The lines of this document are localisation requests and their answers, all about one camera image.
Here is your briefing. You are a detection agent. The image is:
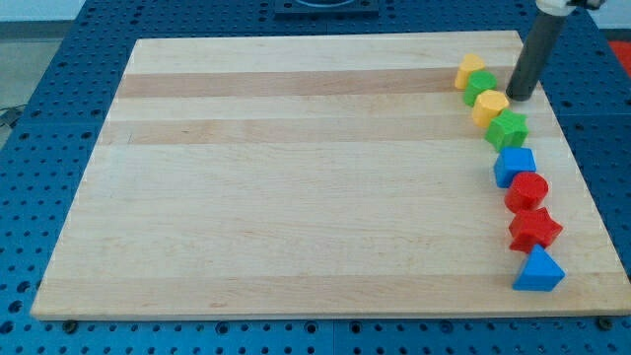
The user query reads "green cylinder block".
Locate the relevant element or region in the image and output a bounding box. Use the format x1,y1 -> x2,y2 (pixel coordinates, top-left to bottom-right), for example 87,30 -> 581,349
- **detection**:
462,70 -> 497,107

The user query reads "yellow heart block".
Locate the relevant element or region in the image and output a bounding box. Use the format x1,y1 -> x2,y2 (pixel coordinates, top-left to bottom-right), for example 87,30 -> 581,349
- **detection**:
454,53 -> 486,90

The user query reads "blue triangle block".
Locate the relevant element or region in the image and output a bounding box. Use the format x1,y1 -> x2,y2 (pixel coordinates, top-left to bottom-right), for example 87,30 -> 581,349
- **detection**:
512,245 -> 566,292

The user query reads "red star block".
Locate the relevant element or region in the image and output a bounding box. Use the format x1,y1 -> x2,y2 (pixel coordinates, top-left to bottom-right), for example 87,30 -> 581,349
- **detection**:
509,207 -> 563,253

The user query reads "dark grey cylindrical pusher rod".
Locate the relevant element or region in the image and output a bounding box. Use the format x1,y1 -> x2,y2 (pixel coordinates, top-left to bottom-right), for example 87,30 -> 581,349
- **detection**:
506,10 -> 566,102

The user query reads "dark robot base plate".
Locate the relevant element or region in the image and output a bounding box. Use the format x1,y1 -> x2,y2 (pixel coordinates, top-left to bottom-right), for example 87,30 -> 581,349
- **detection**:
273,0 -> 381,19

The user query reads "yellow hexagon block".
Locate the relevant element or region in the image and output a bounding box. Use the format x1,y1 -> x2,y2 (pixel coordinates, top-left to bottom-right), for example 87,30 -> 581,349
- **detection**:
471,90 -> 510,128

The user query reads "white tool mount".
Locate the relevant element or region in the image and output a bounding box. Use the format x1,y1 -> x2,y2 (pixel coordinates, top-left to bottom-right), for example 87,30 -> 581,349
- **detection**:
535,0 -> 604,17

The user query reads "green star block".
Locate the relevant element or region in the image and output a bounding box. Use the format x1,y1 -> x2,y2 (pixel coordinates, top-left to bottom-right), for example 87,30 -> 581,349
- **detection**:
484,109 -> 529,152

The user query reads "light wooden board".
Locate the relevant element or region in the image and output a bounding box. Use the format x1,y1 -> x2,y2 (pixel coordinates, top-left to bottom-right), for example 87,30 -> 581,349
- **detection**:
31,31 -> 630,320

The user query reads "red cylinder block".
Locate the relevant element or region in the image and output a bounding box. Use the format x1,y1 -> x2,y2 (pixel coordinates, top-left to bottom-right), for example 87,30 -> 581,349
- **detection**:
504,172 -> 549,213

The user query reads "blue cube block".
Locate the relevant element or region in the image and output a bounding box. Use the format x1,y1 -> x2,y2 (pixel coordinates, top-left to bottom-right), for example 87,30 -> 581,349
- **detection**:
493,147 -> 536,188

